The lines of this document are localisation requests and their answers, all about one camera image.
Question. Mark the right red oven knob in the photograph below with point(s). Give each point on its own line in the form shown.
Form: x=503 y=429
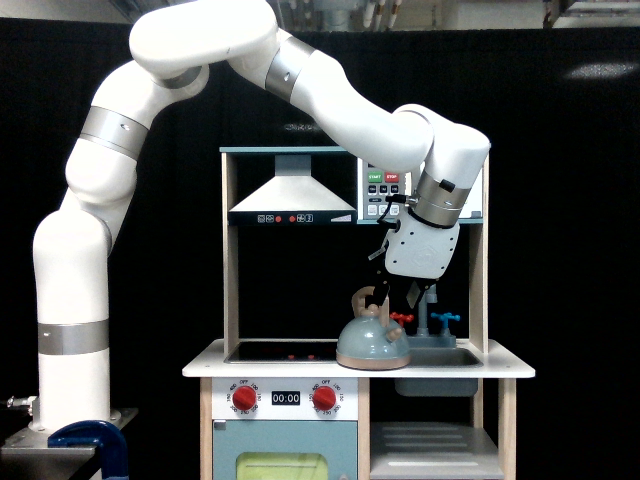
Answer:
x=324 y=398

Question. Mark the blue tap handle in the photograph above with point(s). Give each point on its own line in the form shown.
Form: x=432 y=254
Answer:
x=445 y=319

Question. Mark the grey toy sink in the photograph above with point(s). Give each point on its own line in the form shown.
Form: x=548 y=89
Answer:
x=438 y=352

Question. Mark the red oven knob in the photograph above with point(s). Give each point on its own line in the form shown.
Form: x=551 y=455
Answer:
x=324 y=398
x=244 y=398

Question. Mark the blue toy oven door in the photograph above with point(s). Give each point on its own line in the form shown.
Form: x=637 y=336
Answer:
x=285 y=449

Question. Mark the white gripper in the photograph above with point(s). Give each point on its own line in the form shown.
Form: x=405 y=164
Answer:
x=415 y=250

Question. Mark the red tap handle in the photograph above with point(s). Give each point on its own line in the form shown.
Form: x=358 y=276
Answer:
x=402 y=319

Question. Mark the black toy stove top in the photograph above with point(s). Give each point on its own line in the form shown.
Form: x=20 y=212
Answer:
x=272 y=351

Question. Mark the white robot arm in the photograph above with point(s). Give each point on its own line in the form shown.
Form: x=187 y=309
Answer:
x=173 y=52

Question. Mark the grey toy faucet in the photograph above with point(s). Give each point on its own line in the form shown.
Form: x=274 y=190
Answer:
x=423 y=313

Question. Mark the toy microwave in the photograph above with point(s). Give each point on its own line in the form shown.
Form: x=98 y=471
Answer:
x=375 y=184

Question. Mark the grey range hood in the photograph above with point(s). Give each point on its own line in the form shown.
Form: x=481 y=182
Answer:
x=292 y=197

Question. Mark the left red oven knob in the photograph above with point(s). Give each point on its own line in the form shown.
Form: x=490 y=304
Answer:
x=244 y=398

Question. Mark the wooden toy kitchen frame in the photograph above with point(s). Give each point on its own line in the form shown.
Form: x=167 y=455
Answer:
x=297 y=283

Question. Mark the blue-grey toy teapot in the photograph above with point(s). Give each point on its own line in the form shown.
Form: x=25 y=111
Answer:
x=372 y=340

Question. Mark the blue clamp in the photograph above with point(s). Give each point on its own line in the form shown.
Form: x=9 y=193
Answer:
x=105 y=437

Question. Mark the grey lower shelf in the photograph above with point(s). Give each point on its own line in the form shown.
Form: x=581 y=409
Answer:
x=432 y=450

